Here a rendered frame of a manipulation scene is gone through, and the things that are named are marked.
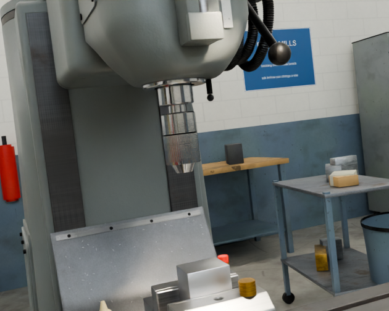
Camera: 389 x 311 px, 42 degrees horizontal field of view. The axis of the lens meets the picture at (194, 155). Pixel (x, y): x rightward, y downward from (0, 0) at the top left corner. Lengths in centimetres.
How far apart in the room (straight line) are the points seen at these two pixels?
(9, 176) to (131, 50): 413
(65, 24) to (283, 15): 512
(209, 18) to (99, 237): 58
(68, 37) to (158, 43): 21
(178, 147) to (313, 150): 520
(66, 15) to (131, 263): 49
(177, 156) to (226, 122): 468
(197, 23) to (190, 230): 59
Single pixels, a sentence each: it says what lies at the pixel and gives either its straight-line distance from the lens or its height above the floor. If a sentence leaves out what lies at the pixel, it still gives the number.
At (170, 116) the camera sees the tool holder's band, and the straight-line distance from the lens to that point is 65.
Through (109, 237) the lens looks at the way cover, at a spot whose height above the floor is 105.
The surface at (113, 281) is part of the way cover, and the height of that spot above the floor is 97.
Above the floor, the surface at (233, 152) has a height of 99.
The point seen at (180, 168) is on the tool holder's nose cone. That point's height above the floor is 120.
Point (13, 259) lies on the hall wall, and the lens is 492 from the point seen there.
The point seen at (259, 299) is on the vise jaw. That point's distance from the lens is 67.
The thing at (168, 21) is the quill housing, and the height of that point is 137.
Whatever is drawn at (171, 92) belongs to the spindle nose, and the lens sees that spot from 65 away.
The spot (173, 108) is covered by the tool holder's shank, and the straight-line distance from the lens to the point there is 67.
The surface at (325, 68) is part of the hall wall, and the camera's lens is 601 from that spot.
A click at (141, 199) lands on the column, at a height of 111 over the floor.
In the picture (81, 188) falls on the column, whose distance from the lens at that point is 102.
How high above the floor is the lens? 125
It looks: 3 degrees down
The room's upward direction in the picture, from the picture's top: 7 degrees counter-clockwise
